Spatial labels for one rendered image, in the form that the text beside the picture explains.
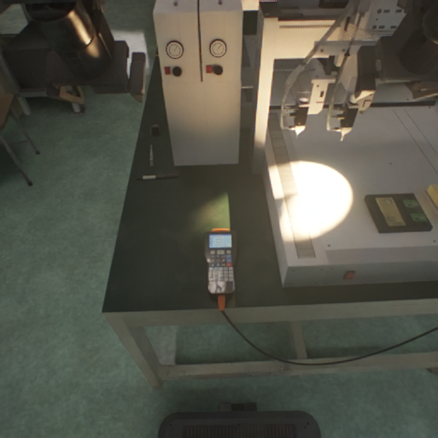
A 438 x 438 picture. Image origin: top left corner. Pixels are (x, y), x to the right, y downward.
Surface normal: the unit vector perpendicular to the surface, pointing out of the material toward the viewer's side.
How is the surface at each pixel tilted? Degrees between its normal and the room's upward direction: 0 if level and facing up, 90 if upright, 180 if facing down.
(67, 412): 0
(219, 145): 90
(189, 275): 0
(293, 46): 90
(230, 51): 90
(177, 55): 90
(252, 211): 0
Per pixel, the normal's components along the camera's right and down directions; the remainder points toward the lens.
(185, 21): 0.04, 0.76
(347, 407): -0.01, -0.65
